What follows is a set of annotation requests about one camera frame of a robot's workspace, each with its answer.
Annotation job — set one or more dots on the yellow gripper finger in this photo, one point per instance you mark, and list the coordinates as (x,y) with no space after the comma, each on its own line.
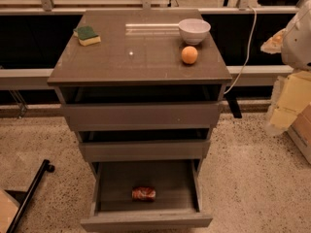
(290,96)
(273,44)

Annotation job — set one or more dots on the red coke can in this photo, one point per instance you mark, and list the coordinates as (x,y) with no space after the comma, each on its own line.
(143,193)

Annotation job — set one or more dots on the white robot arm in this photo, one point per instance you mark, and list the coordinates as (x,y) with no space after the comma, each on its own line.
(296,49)

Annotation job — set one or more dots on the grey bottom drawer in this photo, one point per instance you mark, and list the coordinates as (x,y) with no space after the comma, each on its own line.
(177,203)

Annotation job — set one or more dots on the grey drawer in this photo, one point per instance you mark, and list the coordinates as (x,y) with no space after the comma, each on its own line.
(144,150)
(177,203)
(106,117)

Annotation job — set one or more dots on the grey top drawer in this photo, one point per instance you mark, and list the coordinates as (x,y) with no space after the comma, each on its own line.
(106,117)

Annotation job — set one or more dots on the grey middle drawer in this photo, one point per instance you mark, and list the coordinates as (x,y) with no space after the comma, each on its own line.
(144,150)

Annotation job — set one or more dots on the cardboard box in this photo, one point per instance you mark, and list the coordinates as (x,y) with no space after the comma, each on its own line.
(300,132)

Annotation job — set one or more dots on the white bowl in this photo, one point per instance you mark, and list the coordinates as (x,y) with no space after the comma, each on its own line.
(193,30)

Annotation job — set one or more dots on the orange fruit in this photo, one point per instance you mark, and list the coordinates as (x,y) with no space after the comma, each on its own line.
(189,55)

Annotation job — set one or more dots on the green yellow sponge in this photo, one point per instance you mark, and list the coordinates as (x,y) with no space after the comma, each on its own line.
(86,36)

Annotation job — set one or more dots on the black metal leg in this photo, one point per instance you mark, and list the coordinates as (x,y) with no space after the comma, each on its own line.
(23,198)

